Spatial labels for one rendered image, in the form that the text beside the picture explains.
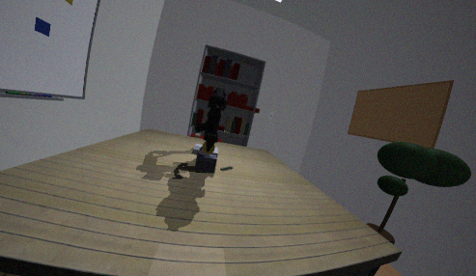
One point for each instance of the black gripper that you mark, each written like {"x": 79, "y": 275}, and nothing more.
{"x": 211, "y": 136}

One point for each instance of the gold disc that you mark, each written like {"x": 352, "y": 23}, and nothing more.
{"x": 204, "y": 147}

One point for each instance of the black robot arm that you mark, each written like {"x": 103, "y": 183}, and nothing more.
{"x": 217, "y": 101}

